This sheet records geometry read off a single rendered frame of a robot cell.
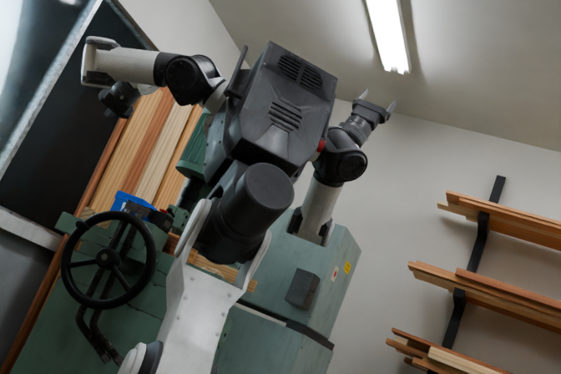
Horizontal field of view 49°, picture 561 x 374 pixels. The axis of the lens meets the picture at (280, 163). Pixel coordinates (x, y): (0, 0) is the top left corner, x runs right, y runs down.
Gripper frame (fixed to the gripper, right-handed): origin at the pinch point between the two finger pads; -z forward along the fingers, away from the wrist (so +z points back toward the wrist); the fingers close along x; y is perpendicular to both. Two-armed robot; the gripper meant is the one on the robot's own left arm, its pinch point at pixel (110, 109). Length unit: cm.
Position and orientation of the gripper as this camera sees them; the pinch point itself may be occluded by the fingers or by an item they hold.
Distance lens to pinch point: 215.0
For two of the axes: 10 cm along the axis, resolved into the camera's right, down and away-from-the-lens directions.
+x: 7.4, 6.1, 2.6
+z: 6.0, -4.4, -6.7
